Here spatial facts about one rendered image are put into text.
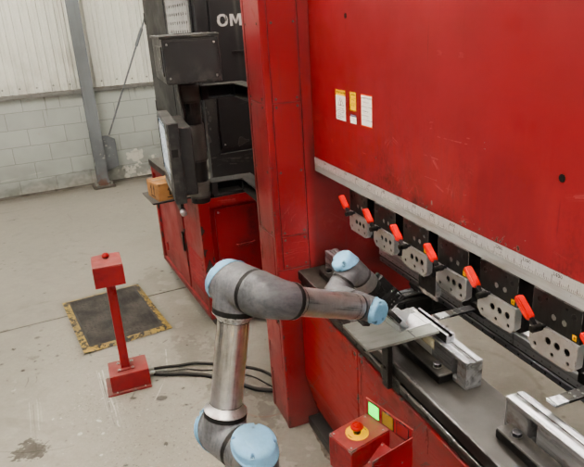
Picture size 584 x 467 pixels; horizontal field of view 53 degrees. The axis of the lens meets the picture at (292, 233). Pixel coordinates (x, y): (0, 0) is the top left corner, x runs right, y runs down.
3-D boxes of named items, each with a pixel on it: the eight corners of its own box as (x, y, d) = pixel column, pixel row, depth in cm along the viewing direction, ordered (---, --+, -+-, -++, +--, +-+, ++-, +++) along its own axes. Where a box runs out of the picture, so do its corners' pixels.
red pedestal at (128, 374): (106, 379, 351) (80, 253, 323) (147, 369, 359) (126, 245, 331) (107, 397, 334) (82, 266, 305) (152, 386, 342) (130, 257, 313)
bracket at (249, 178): (209, 191, 312) (207, 178, 310) (251, 183, 320) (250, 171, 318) (228, 210, 277) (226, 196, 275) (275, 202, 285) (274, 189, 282)
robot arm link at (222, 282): (221, 476, 149) (238, 271, 138) (187, 448, 159) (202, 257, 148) (256, 460, 157) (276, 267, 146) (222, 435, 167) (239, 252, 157)
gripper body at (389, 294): (406, 298, 187) (386, 277, 181) (389, 319, 186) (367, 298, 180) (393, 289, 193) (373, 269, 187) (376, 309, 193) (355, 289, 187)
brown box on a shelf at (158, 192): (142, 194, 374) (139, 175, 370) (181, 187, 384) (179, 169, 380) (153, 205, 349) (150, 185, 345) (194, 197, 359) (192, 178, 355)
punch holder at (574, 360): (526, 346, 146) (532, 285, 140) (553, 337, 148) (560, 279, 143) (574, 376, 133) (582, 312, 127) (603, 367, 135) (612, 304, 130)
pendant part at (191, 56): (171, 203, 309) (148, 34, 280) (217, 196, 315) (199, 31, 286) (184, 233, 263) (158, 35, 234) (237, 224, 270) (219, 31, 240)
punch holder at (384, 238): (374, 244, 216) (373, 201, 211) (393, 240, 219) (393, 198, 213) (394, 258, 203) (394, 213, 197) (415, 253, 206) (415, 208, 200)
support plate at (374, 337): (342, 327, 197) (342, 324, 196) (410, 309, 205) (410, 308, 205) (367, 352, 181) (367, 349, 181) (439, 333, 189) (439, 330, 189)
